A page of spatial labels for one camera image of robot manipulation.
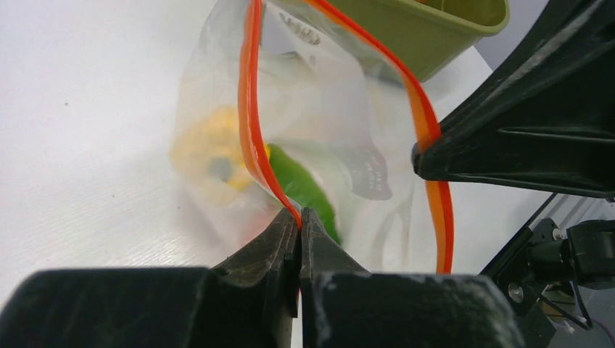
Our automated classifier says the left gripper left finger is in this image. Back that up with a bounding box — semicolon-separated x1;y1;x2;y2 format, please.
1;210;299;347

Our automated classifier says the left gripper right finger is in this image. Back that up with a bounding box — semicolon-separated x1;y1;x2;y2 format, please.
300;208;524;347

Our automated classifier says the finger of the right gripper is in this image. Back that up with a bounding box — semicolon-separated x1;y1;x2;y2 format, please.
413;1;614;199

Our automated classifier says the watermelon slice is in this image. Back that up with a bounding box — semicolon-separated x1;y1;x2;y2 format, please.
267;144;342;244

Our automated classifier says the yellow bell pepper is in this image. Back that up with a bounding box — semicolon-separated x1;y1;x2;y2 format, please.
170;106;254;196

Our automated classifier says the clear zip bag orange zipper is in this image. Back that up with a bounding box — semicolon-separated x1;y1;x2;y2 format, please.
169;1;454;273

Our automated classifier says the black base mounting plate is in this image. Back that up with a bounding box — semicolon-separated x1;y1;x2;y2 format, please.
482;194;593;347

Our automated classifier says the olive green plastic bin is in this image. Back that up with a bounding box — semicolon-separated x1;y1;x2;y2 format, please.
330;0;509;82

